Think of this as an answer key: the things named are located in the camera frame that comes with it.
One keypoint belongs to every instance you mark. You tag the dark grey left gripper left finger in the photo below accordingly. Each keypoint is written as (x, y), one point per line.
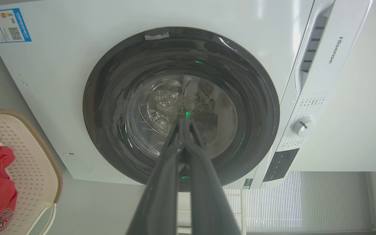
(162, 195)

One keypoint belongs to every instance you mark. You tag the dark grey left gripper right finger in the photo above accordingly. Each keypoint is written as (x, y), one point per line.
(211, 199)

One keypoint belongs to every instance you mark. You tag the beige perforated laundry basket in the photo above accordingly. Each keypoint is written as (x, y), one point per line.
(34, 169)

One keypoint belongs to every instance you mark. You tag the white window blinds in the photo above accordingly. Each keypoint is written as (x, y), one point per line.
(292, 200)

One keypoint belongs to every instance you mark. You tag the dark round washing machine door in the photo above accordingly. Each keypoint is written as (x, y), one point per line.
(181, 98)

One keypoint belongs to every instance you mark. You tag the white control knob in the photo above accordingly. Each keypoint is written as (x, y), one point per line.
(302, 126)

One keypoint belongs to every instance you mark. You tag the white Hisense washing machine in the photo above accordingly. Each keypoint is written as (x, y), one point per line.
(60, 81)

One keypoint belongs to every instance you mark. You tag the white detergent drawer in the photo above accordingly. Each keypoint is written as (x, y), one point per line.
(318, 42)

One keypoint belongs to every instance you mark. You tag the blue energy label sticker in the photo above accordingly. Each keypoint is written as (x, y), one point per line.
(6, 25)

